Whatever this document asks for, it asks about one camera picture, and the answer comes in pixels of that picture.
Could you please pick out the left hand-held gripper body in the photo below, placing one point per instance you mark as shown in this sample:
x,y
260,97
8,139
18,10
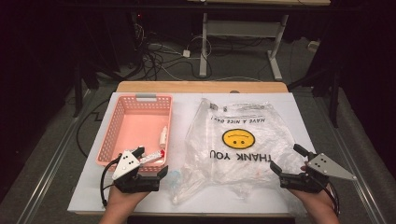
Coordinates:
x,y
126,163

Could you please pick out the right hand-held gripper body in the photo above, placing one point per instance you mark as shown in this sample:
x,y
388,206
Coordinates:
x,y
323,168

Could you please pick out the tube with red cap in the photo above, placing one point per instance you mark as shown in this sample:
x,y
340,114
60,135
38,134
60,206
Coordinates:
x,y
153,156

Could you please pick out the pink plastic basket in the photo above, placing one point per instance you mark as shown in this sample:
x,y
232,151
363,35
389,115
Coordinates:
x,y
137,124

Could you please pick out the white dropper bottle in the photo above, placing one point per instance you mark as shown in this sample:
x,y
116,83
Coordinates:
x,y
163,137

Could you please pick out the clear smiley plastic bag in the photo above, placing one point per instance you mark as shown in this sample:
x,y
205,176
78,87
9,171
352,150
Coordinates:
x,y
236,168

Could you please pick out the person's right hand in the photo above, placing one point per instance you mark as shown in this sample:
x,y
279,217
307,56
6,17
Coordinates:
x,y
314,202

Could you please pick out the person's left hand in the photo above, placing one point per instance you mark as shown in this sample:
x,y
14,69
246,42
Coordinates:
x,y
124,200

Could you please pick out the small clear blue plastic piece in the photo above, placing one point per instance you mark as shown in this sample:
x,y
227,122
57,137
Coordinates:
x,y
176,174

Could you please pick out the white board mat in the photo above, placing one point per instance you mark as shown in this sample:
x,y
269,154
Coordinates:
x,y
183,199

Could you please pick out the black stand leg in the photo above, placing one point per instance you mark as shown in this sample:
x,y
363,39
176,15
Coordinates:
x,y
77,90

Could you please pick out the white power strip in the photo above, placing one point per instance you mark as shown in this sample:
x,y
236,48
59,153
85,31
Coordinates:
x,y
313,45

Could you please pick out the white power adapter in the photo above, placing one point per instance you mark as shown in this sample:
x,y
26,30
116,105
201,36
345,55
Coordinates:
x,y
186,53

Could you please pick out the metal floor rail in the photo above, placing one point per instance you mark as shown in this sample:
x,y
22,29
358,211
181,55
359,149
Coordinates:
x,y
53,161
351,161

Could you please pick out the white metal desk frame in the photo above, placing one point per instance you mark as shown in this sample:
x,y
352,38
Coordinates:
x,y
243,29

